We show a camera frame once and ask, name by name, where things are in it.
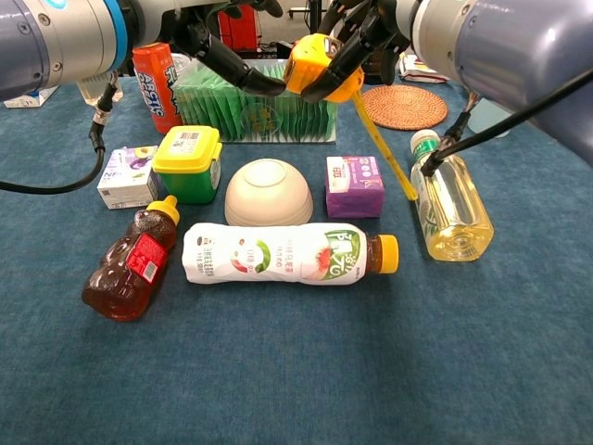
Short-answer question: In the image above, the clear box of green sachets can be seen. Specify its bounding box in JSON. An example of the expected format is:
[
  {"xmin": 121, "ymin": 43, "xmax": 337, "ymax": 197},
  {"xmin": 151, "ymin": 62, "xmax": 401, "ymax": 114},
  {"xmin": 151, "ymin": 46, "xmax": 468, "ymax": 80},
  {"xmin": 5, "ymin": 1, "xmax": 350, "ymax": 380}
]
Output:
[{"xmin": 171, "ymin": 58, "xmax": 341, "ymax": 144}]

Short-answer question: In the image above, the white-labelled yellow-capped tea bottle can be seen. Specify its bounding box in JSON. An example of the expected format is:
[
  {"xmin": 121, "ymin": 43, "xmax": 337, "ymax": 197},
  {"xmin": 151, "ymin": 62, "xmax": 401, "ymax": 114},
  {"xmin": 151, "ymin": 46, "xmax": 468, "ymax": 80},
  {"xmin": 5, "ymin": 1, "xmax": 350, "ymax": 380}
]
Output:
[{"xmin": 182, "ymin": 222, "xmax": 400, "ymax": 286}]

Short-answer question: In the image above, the purple tissue pack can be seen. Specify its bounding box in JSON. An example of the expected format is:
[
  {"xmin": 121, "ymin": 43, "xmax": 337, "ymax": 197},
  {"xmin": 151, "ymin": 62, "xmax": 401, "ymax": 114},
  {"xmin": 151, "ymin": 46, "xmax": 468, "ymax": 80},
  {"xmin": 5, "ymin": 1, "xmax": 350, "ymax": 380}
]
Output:
[{"xmin": 325, "ymin": 155, "xmax": 386, "ymax": 220}]

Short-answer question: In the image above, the beige upturned bowl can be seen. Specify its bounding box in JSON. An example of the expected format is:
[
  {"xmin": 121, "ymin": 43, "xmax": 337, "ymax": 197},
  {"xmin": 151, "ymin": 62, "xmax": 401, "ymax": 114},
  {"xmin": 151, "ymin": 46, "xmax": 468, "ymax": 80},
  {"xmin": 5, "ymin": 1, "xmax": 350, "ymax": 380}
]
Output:
[{"xmin": 224, "ymin": 158, "xmax": 314, "ymax": 227}]

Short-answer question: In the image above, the green box yellow lid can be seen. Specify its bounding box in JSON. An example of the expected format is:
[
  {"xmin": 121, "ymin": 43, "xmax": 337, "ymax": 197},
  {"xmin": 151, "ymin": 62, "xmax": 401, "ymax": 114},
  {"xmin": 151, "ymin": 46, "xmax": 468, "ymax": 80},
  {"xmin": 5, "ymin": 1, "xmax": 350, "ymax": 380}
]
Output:
[{"xmin": 152, "ymin": 125, "xmax": 223, "ymax": 206}]

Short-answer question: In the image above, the white blue milk carton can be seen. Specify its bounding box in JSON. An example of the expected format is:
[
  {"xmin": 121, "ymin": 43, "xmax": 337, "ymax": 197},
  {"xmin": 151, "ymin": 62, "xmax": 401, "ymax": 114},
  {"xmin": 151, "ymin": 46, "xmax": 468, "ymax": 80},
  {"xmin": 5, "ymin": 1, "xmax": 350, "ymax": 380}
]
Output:
[{"xmin": 3, "ymin": 85, "xmax": 61, "ymax": 109}]

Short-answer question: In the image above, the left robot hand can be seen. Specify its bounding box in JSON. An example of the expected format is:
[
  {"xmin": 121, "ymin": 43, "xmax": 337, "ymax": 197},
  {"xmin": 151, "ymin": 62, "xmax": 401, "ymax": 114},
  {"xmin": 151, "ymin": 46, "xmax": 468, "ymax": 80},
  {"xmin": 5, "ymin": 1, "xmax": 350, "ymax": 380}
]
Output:
[{"xmin": 138, "ymin": 0, "xmax": 288, "ymax": 97}]

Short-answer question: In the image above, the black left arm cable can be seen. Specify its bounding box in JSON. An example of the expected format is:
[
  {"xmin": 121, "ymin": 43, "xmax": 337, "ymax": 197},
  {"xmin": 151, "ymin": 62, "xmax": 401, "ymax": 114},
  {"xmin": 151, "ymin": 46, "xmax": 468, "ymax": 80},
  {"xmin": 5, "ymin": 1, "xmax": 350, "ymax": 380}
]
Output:
[{"xmin": 0, "ymin": 69, "xmax": 120, "ymax": 195}]

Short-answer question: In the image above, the red cabinet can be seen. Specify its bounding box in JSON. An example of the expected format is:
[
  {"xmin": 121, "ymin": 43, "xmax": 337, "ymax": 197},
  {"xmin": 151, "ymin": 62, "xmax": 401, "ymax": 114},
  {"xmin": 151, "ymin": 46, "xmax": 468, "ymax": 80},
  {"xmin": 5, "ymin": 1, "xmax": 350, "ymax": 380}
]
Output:
[{"xmin": 217, "ymin": 8, "xmax": 260, "ymax": 52}]

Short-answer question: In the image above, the round woven coaster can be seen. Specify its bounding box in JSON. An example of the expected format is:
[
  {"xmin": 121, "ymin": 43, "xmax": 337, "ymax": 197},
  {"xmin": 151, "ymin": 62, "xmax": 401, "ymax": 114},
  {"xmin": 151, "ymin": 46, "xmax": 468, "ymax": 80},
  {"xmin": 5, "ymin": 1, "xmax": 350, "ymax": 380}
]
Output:
[{"xmin": 360, "ymin": 83, "xmax": 449, "ymax": 132}]

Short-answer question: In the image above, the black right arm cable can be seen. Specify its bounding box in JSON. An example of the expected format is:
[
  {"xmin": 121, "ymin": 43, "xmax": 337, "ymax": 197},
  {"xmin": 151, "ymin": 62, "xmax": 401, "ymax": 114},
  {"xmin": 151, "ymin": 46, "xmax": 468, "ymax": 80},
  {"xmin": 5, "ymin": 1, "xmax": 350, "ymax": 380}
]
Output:
[{"xmin": 420, "ymin": 69, "xmax": 593, "ymax": 177}]

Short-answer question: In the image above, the light blue plastic cup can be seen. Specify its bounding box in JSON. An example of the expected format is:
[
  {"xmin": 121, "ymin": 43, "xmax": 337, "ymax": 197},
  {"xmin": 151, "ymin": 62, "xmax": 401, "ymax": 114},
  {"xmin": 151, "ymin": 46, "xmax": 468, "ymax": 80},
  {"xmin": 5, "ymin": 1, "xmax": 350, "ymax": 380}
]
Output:
[{"xmin": 467, "ymin": 96, "xmax": 511, "ymax": 139}]

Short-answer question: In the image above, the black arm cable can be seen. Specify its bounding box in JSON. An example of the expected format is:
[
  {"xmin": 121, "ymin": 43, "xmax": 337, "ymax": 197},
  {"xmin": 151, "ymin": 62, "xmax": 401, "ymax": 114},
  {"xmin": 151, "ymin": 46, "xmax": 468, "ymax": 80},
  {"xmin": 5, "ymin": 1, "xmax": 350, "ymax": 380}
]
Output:
[
  {"xmin": 0, "ymin": 69, "xmax": 120, "ymax": 195},
  {"xmin": 420, "ymin": 69, "xmax": 593, "ymax": 177}
]

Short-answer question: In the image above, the orange Arctic Ocean can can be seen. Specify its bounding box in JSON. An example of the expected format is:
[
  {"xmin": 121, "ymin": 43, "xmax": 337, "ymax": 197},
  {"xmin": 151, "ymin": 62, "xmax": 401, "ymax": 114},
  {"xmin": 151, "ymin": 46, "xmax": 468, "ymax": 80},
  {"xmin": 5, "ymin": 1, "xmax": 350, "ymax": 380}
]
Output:
[{"xmin": 132, "ymin": 41, "xmax": 183, "ymax": 135}]

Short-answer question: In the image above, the blue table cloth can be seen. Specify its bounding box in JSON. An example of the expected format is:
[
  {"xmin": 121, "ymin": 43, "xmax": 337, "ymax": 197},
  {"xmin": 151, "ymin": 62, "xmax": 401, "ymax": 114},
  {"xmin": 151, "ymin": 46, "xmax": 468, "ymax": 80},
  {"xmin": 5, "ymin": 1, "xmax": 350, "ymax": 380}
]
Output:
[{"xmin": 0, "ymin": 64, "xmax": 593, "ymax": 445}]

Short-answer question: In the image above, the bear-shaped honey bottle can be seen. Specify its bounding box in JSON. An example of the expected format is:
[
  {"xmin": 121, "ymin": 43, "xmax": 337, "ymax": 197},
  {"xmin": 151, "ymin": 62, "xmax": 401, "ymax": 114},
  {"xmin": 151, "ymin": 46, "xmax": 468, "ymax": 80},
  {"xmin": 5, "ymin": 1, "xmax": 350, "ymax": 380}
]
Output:
[{"xmin": 82, "ymin": 195, "xmax": 181, "ymax": 324}]

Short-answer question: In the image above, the clear green-capped tea bottle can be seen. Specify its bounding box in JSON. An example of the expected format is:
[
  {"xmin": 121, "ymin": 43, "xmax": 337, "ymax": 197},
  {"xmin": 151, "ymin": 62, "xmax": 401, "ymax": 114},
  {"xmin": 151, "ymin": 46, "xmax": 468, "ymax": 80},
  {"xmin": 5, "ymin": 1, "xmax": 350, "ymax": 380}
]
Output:
[{"xmin": 410, "ymin": 129, "xmax": 495, "ymax": 263}]

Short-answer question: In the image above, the yellow tape measure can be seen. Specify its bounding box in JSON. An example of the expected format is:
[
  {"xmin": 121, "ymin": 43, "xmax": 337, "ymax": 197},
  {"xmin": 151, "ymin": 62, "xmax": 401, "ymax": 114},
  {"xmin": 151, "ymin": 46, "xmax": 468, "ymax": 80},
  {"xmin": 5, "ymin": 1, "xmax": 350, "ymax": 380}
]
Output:
[{"xmin": 283, "ymin": 32, "xmax": 419, "ymax": 201}]

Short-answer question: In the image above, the clear blue-labelled water bottle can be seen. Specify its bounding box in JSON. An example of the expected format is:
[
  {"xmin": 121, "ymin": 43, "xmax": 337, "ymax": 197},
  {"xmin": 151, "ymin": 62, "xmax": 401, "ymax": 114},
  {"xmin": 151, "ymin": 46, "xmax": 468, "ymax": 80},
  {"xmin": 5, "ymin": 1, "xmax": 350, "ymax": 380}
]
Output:
[{"xmin": 76, "ymin": 76, "xmax": 124, "ymax": 108}]

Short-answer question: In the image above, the white red snack packet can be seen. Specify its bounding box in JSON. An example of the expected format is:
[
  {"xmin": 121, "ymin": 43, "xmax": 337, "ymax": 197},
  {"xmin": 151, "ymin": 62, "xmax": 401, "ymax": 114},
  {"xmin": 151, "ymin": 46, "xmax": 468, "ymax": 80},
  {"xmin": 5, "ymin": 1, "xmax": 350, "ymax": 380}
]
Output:
[{"xmin": 399, "ymin": 53, "xmax": 450, "ymax": 84}]

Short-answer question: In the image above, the clear plastic cup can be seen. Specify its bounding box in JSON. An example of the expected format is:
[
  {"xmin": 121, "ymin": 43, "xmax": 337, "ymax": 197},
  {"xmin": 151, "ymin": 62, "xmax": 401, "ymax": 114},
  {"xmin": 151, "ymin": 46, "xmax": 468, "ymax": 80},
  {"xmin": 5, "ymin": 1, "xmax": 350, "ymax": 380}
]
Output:
[{"xmin": 170, "ymin": 52, "xmax": 192, "ymax": 78}]

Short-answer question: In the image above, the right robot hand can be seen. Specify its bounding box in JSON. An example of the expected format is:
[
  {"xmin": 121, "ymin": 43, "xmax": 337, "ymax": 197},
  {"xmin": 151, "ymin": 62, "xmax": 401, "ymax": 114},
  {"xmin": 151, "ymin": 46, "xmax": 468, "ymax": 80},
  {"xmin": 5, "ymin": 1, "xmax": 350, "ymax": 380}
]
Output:
[{"xmin": 300, "ymin": 0, "xmax": 421, "ymax": 104}]

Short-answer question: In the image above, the small white purple carton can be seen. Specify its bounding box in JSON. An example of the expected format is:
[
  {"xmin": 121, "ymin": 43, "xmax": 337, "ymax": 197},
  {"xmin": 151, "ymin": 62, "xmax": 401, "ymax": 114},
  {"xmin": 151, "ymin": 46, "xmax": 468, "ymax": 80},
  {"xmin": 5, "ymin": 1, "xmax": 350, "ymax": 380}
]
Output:
[{"xmin": 96, "ymin": 146, "xmax": 161, "ymax": 210}]

